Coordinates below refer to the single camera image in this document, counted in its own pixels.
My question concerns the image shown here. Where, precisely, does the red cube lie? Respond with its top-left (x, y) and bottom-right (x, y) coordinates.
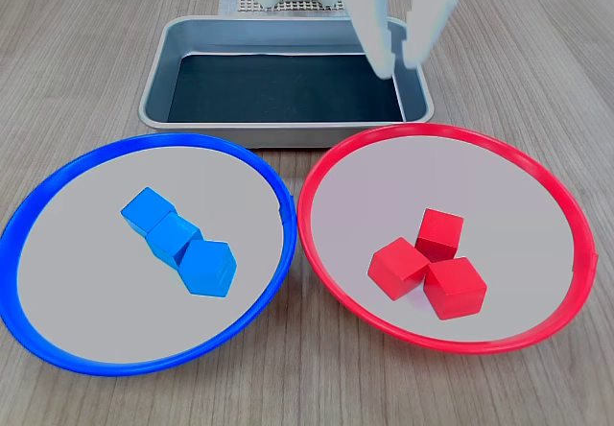
top-left (367, 237), bottom-right (431, 302)
top-left (414, 207), bottom-right (465, 263)
top-left (423, 256), bottom-right (488, 322)

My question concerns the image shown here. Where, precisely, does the black tray mat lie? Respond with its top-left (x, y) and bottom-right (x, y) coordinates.
top-left (166, 52), bottom-right (405, 124)

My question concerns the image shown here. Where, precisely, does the steel tray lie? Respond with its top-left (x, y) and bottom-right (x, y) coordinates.
top-left (138, 15), bottom-right (436, 150)

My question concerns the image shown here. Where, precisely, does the red-rimmed white plate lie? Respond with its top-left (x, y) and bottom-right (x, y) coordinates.
top-left (296, 122), bottom-right (600, 355)

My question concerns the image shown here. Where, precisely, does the blue cube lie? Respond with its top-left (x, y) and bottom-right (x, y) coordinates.
top-left (119, 186), bottom-right (177, 241)
top-left (145, 211), bottom-right (203, 272)
top-left (177, 239), bottom-right (239, 298)

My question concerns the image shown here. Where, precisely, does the blue-rimmed white plate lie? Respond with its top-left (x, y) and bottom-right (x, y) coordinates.
top-left (0, 131), bottom-right (296, 378)

